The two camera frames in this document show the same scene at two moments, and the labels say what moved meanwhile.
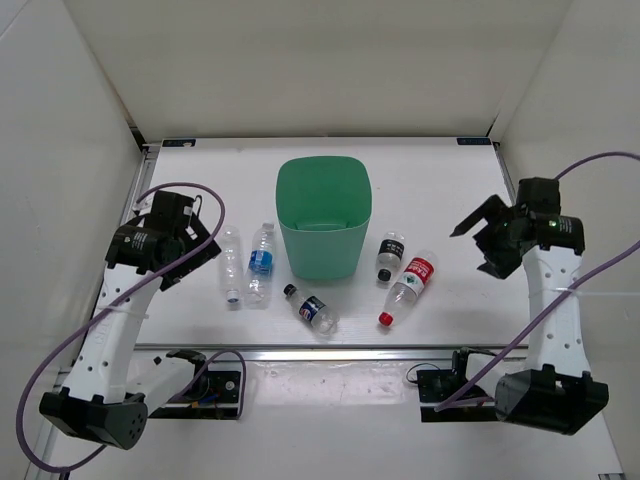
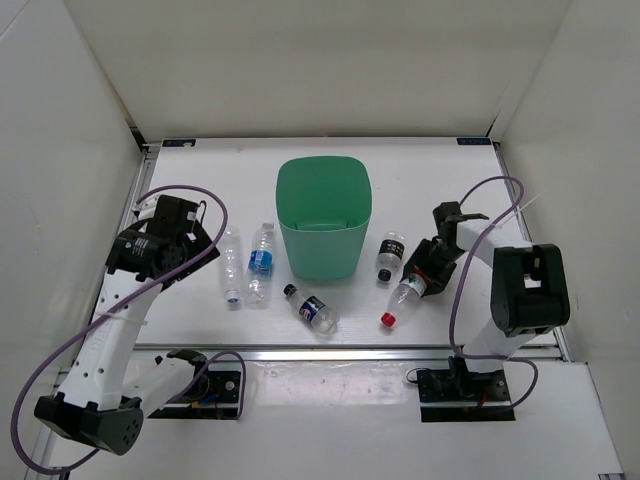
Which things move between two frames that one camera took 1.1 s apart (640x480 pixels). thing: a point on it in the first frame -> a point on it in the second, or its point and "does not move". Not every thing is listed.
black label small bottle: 390,256 does not move
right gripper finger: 493,210 -> 420,258
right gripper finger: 501,263 -> 439,279
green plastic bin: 325,206 does not move
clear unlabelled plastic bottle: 230,262 does not move
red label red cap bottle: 407,287 does not move
